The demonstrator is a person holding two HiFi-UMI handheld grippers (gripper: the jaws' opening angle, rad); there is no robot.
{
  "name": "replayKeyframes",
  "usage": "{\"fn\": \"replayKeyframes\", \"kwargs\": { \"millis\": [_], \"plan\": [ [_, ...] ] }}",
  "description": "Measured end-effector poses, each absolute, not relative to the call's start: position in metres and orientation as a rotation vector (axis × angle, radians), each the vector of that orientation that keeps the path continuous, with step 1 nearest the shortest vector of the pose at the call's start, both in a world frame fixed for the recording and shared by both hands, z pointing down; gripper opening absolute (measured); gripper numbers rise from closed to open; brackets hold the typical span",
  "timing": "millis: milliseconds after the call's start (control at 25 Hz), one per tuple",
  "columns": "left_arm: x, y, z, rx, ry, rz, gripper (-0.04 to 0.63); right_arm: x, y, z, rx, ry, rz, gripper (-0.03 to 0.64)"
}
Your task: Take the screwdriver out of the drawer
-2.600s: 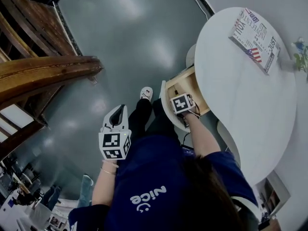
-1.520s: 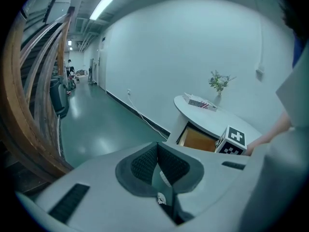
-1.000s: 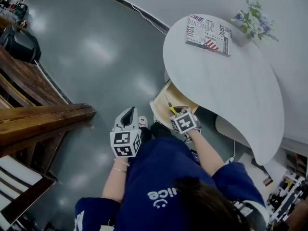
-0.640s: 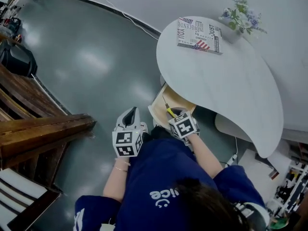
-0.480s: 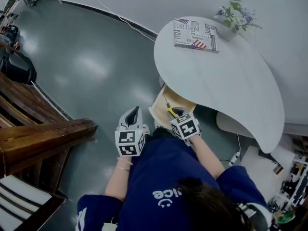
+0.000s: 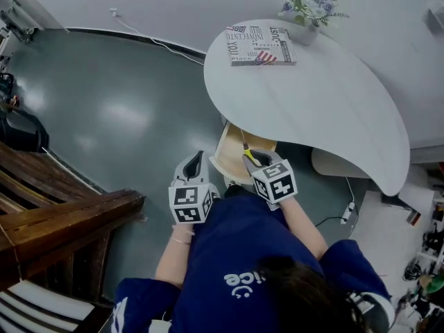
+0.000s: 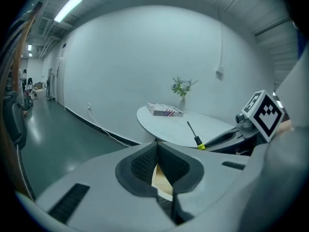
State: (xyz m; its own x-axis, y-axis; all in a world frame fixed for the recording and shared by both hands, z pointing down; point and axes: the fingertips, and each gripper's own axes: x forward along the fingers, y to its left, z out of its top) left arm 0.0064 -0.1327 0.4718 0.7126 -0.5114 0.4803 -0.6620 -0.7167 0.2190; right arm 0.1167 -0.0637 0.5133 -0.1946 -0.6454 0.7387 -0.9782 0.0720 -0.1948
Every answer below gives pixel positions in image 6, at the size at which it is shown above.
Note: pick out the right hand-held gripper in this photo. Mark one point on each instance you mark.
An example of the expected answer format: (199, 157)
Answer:
(275, 182)

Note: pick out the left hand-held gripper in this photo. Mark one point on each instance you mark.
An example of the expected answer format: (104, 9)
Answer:
(189, 203)

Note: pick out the white wooden drawer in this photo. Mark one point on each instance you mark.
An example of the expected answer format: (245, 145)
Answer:
(232, 151)

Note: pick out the person's right forearm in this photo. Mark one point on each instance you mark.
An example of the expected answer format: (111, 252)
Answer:
(305, 231)

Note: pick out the person's left forearm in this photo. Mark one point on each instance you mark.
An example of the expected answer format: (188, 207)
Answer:
(173, 258)

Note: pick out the white shoe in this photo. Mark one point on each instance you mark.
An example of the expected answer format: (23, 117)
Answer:
(215, 193)
(235, 183)

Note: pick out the white curved desk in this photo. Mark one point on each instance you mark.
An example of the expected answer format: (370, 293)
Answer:
(312, 99)

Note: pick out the navy blue shirt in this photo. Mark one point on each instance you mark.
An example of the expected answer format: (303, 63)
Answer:
(236, 255)

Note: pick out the white power strip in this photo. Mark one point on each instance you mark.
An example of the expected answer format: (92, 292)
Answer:
(348, 213)

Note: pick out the printed flag pattern book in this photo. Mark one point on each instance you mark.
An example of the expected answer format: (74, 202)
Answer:
(260, 43)

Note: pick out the white vase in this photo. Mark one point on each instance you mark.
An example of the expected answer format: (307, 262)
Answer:
(309, 35)

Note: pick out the black chair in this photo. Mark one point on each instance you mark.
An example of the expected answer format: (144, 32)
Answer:
(24, 132)

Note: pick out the grey metal cart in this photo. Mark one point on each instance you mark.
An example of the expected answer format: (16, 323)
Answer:
(15, 23)

